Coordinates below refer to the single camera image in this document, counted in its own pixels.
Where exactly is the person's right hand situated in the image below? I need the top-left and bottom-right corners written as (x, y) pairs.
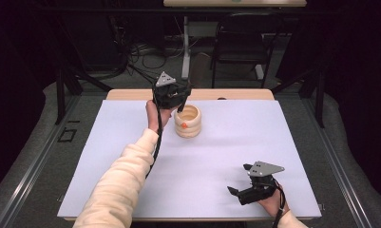
top-left (257, 183), bottom-right (291, 219)

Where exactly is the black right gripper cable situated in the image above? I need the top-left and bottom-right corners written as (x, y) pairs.
top-left (271, 179), bottom-right (287, 228)

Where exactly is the bundle of floor cables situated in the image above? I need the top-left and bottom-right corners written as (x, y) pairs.
top-left (108, 15), bottom-right (196, 89)

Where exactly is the black folding chair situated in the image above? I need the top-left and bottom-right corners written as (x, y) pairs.
top-left (209, 11), bottom-right (286, 89)

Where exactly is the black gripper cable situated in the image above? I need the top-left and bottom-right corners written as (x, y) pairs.
top-left (271, 179), bottom-right (287, 228)
top-left (144, 107), bottom-right (164, 180)

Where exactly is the white table mat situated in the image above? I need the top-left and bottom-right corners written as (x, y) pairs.
top-left (56, 99), bottom-right (323, 219)

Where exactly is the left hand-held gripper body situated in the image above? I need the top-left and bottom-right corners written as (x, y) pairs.
top-left (151, 70), bottom-right (192, 110)

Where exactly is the aluminium floor rail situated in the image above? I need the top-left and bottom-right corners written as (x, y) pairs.
top-left (300, 94), bottom-right (374, 228)
top-left (0, 94), bottom-right (80, 228)

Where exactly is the grey box under desk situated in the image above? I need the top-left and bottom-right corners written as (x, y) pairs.
top-left (188, 22), bottom-right (219, 39)

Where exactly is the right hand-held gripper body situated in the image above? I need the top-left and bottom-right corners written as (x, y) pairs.
top-left (237, 161), bottom-right (286, 206)

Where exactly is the cream ribbed cup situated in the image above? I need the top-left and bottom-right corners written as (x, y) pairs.
top-left (173, 104), bottom-right (202, 139)

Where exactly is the black metal stand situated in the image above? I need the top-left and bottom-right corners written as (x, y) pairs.
top-left (270, 67), bottom-right (326, 129)
top-left (53, 12), bottom-right (113, 126)

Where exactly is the wooden desk with white legs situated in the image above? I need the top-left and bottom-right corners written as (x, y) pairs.
top-left (162, 0), bottom-right (308, 81)

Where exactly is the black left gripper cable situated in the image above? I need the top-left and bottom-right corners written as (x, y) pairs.
top-left (144, 107), bottom-right (164, 180)

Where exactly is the person's left hand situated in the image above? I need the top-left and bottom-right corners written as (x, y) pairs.
top-left (145, 99), bottom-right (179, 134)

